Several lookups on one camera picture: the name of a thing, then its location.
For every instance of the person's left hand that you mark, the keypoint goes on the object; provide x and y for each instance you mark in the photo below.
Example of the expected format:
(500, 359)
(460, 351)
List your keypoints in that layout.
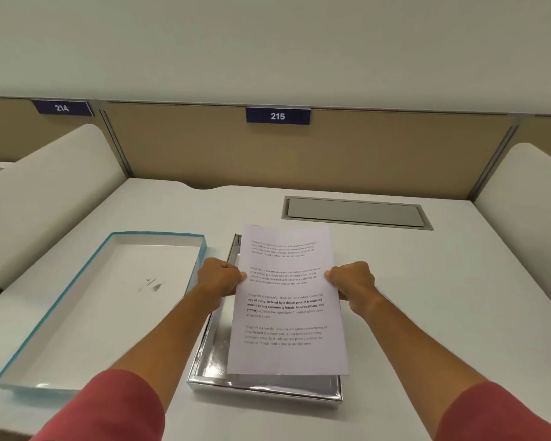
(218, 279)

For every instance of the person's right hand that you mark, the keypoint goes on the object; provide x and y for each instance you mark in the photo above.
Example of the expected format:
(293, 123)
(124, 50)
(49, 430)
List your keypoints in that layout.
(354, 282)

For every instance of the person's left thumb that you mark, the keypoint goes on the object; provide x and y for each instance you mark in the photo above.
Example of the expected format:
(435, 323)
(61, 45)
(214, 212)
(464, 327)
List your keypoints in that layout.
(239, 273)

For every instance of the person's right thumb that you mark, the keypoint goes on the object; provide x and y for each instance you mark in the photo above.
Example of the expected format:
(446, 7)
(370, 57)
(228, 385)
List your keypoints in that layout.
(331, 276)

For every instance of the white printed paper sheet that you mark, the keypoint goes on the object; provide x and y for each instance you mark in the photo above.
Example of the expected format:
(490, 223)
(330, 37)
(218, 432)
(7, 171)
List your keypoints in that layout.
(289, 303)

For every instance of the person's right forearm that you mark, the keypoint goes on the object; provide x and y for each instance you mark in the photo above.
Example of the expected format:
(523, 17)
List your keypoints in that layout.
(418, 349)

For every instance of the person's left forearm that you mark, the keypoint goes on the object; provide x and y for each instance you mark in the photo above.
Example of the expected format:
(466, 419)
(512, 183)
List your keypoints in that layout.
(174, 335)

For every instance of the silver mirrored box tray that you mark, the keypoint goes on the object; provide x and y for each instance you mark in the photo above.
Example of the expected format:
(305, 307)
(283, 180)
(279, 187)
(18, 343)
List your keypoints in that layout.
(238, 372)

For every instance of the beige desk back panel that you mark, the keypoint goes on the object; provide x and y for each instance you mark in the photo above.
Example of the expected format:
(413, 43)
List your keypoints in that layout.
(303, 151)

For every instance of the teal edged white box lid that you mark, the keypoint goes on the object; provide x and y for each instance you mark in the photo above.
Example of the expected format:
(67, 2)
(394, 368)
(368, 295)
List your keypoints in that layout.
(96, 312)

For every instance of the blue number sign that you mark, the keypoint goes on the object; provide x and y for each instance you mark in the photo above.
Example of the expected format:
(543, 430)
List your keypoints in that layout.
(278, 116)
(62, 107)

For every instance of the person's left red sleeve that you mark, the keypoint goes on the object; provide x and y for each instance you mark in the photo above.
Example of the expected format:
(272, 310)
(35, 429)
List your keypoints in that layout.
(105, 408)

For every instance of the person's red sleeve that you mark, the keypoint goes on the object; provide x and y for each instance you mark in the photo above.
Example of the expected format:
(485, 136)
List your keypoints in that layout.
(105, 408)
(500, 415)

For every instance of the white curved desk divider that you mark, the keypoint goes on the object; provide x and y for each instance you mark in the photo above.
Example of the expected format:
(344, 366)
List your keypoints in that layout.
(41, 197)
(528, 202)

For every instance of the person's right red sleeve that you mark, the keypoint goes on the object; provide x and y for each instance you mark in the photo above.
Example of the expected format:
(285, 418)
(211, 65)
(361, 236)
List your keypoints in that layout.
(500, 415)

